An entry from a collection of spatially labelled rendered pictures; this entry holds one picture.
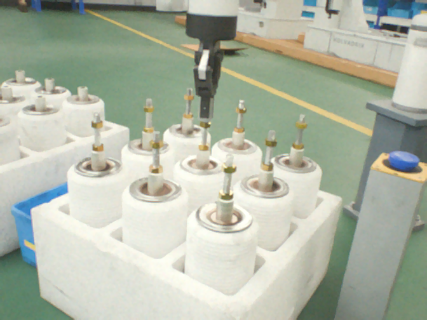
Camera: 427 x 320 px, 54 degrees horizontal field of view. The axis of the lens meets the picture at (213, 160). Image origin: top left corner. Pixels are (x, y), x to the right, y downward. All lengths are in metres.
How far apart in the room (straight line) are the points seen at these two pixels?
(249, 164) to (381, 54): 2.36
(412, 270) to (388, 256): 0.34
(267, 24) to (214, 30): 3.44
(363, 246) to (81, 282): 0.44
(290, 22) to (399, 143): 3.23
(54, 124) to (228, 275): 0.55
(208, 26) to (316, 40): 2.92
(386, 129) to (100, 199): 0.67
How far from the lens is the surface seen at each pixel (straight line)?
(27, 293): 0.85
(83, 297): 0.72
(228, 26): 0.61
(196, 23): 0.61
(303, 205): 0.74
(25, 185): 0.92
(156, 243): 0.61
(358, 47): 3.19
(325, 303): 0.85
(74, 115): 1.03
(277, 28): 4.09
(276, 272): 0.59
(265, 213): 0.62
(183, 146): 0.81
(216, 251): 0.53
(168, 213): 0.58
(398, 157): 0.63
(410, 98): 1.03
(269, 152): 0.62
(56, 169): 0.95
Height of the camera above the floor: 0.54
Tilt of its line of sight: 23 degrees down
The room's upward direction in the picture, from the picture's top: 5 degrees clockwise
